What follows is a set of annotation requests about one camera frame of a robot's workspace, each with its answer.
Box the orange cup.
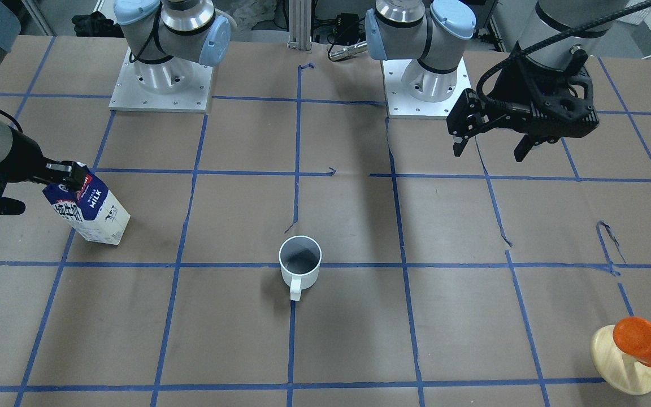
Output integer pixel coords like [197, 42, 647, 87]
[613, 317, 651, 368]

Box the aluminium frame post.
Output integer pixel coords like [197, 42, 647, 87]
[287, 0, 313, 53]

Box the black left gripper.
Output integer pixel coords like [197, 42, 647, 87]
[446, 49, 600, 162]

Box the blue white milk carton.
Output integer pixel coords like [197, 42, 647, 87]
[43, 166, 130, 245]

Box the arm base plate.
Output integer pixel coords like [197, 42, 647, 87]
[108, 49, 215, 114]
[381, 59, 471, 120]

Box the white mug grey inside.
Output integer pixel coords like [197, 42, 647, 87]
[278, 235, 323, 301]

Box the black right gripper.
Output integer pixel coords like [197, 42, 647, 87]
[0, 132, 89, 216]

